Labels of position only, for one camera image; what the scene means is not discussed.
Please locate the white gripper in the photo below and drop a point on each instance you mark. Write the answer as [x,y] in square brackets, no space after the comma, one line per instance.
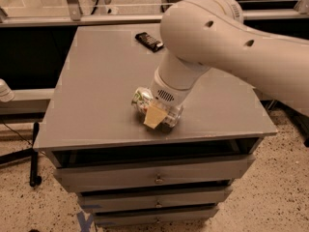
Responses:
[164,92]

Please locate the white green 7up can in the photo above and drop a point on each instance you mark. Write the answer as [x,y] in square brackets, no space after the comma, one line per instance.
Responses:
[143,97]

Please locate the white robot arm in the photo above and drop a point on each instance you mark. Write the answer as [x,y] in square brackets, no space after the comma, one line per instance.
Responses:
[204,34]

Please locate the grey drawer cabinet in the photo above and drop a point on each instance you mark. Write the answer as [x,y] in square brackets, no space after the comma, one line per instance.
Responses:
[90,120]

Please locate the black snack bar wrapper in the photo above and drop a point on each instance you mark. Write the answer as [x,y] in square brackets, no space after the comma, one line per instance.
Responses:
[149,42]

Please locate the top grey drawer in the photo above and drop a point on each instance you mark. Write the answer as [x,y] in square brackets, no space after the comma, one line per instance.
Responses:
[153,174]

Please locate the grey drawer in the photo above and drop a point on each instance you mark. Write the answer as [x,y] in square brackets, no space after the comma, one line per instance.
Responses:
[153,174]
[157,199]
[115,219]

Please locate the middle grey drawer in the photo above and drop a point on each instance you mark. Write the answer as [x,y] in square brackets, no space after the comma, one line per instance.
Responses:
[157,199]

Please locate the bottom grey drawer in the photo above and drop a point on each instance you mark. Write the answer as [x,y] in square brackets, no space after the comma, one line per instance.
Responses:
[115,219]

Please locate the blue tape on floor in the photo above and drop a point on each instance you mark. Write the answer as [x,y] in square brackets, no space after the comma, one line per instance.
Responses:
[86,222]

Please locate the grey metal railing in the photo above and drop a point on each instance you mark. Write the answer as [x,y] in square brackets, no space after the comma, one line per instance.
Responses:
[52,12]

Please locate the white cylinder at left edge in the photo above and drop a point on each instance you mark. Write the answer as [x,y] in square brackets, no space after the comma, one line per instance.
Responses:
[6,93]

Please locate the black tripod stand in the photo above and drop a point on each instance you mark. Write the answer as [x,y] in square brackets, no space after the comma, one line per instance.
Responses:
[35,179]

